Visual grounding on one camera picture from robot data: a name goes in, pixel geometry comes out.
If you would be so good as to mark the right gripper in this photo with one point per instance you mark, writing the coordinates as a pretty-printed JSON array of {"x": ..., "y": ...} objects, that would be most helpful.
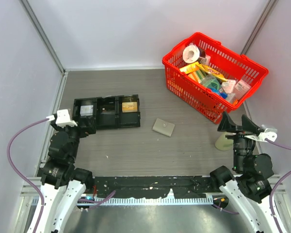
[{"x": 247, "y": 125}]

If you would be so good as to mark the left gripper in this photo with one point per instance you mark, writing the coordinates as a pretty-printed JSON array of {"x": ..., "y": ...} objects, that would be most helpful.
[{"x": 89, "y": 127}]

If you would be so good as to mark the grey card holder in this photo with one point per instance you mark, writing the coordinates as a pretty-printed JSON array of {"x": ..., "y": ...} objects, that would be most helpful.
[{"x": 163, "y": 127}]

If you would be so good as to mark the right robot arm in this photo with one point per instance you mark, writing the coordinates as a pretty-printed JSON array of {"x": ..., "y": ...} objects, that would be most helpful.
[{"x": 247, "y": 185}]

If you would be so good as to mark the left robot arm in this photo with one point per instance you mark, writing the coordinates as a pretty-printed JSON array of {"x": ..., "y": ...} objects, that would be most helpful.
[{"x": 62, "y": 184}]

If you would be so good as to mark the silver card in tray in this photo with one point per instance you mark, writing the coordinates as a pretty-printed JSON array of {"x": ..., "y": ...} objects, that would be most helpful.
[{"x": 86, "y": 110}]

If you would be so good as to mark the gold card in tray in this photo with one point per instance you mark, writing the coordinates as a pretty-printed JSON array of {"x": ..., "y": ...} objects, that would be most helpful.
[{"x": 129, "y": 107}]

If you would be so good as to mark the beige round tag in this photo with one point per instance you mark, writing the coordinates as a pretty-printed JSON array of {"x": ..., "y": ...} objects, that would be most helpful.
[{"x": 223, "y": 143}]

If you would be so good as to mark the black three-slot tray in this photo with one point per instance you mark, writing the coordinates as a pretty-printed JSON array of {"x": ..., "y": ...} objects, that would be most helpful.
[{"x": 108, "y": 113}]

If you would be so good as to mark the pink white packet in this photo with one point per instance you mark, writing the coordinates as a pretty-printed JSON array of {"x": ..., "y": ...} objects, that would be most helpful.
[{"x": 240, "y": 89}]

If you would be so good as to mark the green packet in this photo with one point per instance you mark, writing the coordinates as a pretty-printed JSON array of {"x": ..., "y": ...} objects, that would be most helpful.
[{"x": 211, "y": 82}]

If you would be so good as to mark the red shopping basket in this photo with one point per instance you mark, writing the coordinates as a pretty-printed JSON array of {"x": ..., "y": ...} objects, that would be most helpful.
[{"x": 222, "y": 85}]

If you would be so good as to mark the yellow snack box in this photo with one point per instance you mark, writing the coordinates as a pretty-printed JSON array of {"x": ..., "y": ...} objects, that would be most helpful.
[{"x": 198, "y": 72}]

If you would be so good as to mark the white tape roll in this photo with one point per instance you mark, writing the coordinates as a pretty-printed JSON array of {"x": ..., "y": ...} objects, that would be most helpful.
[{"x": 191, "y": 54}]

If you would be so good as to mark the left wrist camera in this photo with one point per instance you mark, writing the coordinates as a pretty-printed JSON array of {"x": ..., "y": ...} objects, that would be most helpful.
[{"x": 62, "y": 118}]

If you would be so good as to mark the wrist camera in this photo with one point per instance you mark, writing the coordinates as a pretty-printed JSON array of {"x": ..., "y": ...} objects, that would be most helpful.
[
  {"x": 267, "y": 132},
  {"x": 62, "y": 118}
]

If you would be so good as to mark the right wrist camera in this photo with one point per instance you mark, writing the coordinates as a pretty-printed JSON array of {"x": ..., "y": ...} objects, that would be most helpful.
[{"x": 267, "y": 132}]

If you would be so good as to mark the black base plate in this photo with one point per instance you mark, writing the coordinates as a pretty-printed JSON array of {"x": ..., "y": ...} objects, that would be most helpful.
[{"x": 153, "y": 187}]

